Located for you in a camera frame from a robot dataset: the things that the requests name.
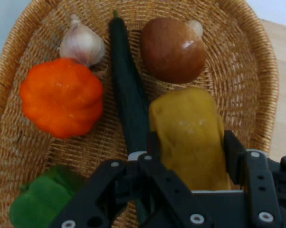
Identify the dark green toy cucumber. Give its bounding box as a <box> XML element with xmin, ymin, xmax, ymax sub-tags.
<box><xmin>109</xmin><ymin>9</ymin><xmax>156</xmax><ymax>227</ymax></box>

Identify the yellow-brown toy potato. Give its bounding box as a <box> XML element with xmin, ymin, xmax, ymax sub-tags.
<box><xmin>149</xmin><ymin>87</ymin><xmax>231</xmax><ymax>192</ymax></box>

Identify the green toy bell pepper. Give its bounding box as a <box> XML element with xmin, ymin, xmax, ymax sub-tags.
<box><xmin>9</xmin><ymin>165</ymin><xmax>87</xmax><ymax>228</ymax></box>

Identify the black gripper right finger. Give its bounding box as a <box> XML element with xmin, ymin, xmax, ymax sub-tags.
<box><xmin>224</xmin><ymin>129</ymin><xmax>286</xmax><ymax>228</ymax></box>

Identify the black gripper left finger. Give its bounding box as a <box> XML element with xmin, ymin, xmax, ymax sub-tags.
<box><xmin>49</xmin><ymin>130</ymin><xmax>214</xmax><ymax>228</ymax></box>

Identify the brown toy mushroom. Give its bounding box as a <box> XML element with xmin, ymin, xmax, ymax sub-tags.
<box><xmin>140</xmin><ymin>17</ymin><xmax>207</xmax><ymax>85</ymax></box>

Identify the orange toy pumpkin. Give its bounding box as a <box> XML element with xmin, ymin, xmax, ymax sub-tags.
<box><xmin>19</xmin><ymin>58</ymin><xmax>105</xmax><ymax>139</ymax></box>

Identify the woven wicker basket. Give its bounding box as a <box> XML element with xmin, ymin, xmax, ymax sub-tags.
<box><xmin>0</xmin><ymin>0</ymin><xmax>280</xmax><ymax>228</ymax></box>

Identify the white toy garlic bulb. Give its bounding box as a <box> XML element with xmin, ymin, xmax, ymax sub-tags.
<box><xmin>59</xmin><ymin>13</ymin><xmax>106</xmax><ymax>69</ymax></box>

